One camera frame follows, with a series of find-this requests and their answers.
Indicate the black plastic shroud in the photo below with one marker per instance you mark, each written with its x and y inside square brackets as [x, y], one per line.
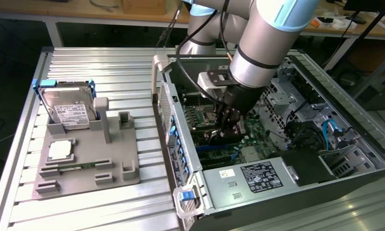
[308, 168]

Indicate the silver chipset heatsink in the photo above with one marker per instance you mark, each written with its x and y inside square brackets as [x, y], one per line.
[252, 154]

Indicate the hard disk in blue caddy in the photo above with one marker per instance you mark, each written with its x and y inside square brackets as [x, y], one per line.
[68, 113]

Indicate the CPU socket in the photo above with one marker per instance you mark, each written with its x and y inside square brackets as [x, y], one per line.
[208, 115]

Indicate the black tripod pole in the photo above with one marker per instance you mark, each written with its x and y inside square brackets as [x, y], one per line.
[362, 33]

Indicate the perforated metal disk bay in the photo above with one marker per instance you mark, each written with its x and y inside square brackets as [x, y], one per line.
[282, 103]

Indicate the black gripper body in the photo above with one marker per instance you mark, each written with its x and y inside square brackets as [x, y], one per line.
[244, 98]

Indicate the green RAM stick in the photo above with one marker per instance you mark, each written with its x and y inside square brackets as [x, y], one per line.
[78, 166]

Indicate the gray parts rack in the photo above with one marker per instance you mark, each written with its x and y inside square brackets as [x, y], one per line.
[82, 183]

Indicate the orange and white desk clutter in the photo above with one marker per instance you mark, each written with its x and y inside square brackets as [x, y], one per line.
[326, 22]

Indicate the black monitor with stand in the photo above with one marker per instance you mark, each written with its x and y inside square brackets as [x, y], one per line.
[365, 4]

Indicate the green motherboard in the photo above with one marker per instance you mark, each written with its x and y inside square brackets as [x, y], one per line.
[260, 134]

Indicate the black equipment box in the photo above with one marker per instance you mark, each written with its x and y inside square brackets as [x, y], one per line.
[378, 93]

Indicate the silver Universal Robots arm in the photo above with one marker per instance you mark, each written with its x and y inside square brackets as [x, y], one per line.
[260, 53]

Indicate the silver CPU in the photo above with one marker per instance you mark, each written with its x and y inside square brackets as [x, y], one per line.
[60, 151]

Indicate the slotted metal disk bay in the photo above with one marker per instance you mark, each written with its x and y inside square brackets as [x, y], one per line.
[353, 158]

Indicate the gray wrist camera box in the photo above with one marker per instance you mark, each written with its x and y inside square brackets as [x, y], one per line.
[212, 83]

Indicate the open black PC case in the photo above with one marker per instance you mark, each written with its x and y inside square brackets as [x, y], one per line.
[276, 204]

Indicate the blue expansion slot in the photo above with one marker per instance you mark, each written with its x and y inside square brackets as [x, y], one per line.
[212, 148]

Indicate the gray power supply unit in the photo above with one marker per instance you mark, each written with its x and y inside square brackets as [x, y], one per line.
[224, 190]

